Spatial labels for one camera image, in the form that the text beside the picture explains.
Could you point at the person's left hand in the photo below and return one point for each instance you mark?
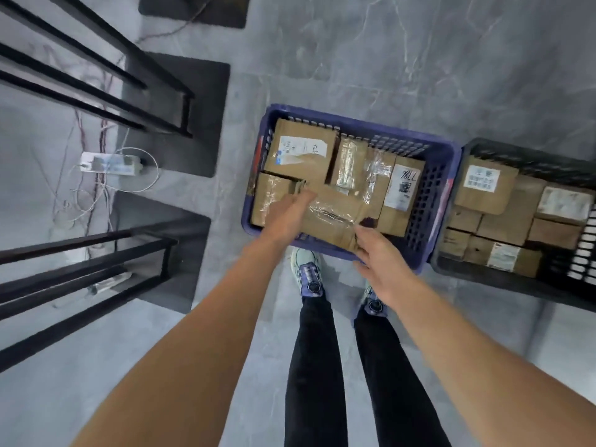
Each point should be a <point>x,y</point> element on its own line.
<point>284,221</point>

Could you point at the person's right hand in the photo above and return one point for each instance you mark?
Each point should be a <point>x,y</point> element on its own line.
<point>384,267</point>

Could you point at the square brown box clear tape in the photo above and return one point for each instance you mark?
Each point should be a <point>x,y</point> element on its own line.
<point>267,200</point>

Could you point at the brown box handwritten label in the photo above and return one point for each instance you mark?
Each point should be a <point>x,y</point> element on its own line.
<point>391,223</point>

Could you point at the brown box round hole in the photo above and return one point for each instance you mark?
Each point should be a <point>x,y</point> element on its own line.
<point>335,228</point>

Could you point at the brown box peeling white label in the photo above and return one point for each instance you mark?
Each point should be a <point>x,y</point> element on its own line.
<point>302,172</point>

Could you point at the small brown box purple edge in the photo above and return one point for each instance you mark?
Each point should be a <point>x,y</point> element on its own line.
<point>455,244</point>

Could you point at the long taped brown box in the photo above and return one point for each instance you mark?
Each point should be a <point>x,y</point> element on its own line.
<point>379,190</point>

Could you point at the tall brown box glossy tape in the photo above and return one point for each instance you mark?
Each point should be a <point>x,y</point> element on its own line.
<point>349,162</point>

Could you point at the brown cardboard box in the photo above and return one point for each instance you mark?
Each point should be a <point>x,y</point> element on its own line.
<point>463,219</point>

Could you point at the black plastic crate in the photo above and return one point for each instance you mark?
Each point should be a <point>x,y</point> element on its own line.
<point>489,283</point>

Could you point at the brown box square white label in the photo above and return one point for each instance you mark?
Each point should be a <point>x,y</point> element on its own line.
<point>484,200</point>

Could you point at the blue plastic crate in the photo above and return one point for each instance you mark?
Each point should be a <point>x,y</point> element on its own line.
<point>437,153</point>

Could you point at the large plain brown box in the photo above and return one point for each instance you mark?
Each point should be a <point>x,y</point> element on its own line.
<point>512,223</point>

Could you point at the taped brown box red print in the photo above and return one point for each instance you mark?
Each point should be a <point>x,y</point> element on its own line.
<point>554,233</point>

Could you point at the brown box barcode label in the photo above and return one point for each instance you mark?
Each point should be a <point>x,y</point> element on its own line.
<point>563,204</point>

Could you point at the person's right forearm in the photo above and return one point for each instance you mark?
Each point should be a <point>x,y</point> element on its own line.
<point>493,367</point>

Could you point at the person's left forearm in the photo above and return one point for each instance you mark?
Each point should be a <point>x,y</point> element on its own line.
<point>186,358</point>

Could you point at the person's right shoe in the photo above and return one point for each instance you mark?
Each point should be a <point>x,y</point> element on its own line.
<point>372,304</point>

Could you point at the person's right leg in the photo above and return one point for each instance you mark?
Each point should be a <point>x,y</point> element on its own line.
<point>400,391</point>

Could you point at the person's leg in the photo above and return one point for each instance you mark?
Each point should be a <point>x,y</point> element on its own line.
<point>400,391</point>
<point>316,381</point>

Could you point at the person's left leg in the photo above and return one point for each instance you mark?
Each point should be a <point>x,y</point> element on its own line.
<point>316,381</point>

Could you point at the white power strip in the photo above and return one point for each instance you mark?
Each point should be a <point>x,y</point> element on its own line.
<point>111,163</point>

